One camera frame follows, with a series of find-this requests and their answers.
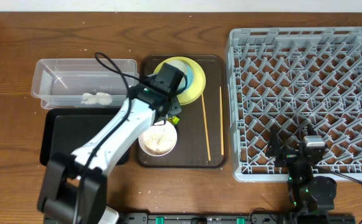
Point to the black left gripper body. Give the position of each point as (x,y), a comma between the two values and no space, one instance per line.
(171,103)

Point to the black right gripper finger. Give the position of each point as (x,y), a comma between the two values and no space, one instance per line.
(310,130)
(273,147)

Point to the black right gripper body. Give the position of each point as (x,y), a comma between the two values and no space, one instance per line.
(286,158)

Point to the green yellow snack wrapper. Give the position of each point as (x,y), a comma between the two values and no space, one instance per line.
(173,120)

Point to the white bowl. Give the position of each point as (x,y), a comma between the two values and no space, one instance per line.
(160,127)

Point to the pile of rice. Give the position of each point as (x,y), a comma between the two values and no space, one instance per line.
(158,144)

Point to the white tissue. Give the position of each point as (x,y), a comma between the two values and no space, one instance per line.
(98,98)

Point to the white cup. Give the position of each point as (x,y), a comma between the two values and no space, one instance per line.
(179,65)

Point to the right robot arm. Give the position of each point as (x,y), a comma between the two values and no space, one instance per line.
(313,196)

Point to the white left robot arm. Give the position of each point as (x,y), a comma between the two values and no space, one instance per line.
(74,189)

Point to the grey dishwasher rack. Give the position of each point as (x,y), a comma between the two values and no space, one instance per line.
(289,79)

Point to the clear plastic waste bin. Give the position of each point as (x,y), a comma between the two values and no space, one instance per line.
(61,82)

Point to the blue plate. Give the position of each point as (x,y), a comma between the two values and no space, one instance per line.
(188,79)

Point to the left wooden chopstick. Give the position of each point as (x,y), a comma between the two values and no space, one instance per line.
(205,128)

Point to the yellow plate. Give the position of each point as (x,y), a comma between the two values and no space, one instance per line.
(198,84)

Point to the brown serving tray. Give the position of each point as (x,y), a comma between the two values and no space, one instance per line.
(190,150)

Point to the black plastic tray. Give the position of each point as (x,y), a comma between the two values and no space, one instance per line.
(67,129)

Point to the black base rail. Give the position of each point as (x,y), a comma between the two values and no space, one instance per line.
(255,218)

